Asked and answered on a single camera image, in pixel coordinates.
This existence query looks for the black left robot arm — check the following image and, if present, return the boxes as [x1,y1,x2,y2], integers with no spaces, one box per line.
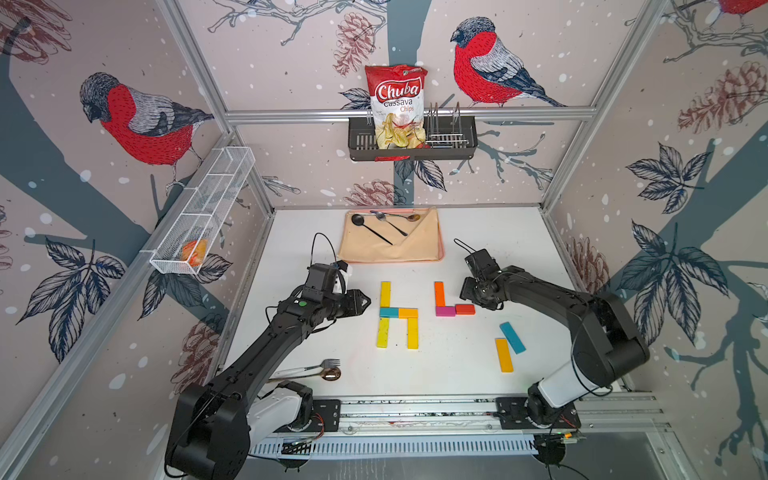
[164,261,371,479]

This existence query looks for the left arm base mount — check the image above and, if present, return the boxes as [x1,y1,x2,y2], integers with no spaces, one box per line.
[248,380,341,434]

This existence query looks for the magenta block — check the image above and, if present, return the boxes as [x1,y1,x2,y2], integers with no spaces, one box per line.
[435,306,457,318]

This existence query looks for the black wall rack basket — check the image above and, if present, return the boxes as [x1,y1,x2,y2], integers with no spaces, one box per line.
[347,104,478,162]

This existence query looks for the white wire mesh basket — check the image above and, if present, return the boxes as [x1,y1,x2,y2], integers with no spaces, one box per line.
[150,146,255,275]

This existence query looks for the teal long block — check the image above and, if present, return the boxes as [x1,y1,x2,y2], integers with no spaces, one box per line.
[500,322,526,354]

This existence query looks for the silver spoon on cloth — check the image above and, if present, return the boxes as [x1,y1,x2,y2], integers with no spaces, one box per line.
[371,211,408,237]

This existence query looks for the small orange yellow block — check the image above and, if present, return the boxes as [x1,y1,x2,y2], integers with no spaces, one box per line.
[398,308,418,319]

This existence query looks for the teal short block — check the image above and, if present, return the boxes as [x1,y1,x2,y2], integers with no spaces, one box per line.
[379,307,400,319]

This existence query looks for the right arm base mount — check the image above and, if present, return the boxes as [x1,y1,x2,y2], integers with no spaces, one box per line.
[493,396,581,430]

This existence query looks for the yellow long block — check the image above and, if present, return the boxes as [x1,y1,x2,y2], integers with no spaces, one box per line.
[407,318,419,350]

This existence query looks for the copper spoon on cloth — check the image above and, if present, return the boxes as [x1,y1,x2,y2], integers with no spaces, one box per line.
[387,213,421,222]

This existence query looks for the orange long block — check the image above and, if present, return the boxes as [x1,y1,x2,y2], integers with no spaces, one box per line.
[495,338,514,373]

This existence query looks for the copper spoon near base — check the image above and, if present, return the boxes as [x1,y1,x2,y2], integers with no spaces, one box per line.
[269,367,342,383]

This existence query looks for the red block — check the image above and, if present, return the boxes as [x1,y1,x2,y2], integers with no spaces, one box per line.
[455,304,476,316]

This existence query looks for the beige folded cloth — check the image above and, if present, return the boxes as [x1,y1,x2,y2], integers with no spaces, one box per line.
[339,207,444,264]

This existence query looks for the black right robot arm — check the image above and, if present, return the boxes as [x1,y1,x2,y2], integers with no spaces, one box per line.
[460,249,650,428]

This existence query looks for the red cassava chips bag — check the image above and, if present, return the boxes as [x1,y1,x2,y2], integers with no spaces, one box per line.
[365,65,428,150]

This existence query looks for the black ladle spoon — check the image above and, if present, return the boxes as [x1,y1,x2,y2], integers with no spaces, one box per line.
[351,214,392,245]

